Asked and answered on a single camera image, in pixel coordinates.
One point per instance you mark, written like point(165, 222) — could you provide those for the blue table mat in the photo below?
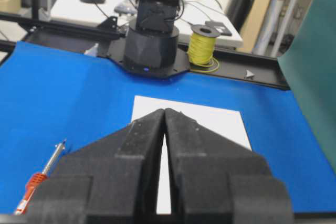
point(50, 95)

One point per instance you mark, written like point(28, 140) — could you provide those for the orange soldering iron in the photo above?
point(37, 178)

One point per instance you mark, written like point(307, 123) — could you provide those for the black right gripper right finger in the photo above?
point(215, 180)

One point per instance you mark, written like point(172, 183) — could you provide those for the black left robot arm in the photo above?
point(151, 42)

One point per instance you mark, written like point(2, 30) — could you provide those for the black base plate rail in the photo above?
point(77, 38)

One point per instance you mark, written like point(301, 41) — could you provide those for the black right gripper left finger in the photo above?
point(112, 180)

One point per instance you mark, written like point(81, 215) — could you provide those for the yellow wire spool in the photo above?
point(201, 48)

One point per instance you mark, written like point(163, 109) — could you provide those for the white desk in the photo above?
point(196, 12)

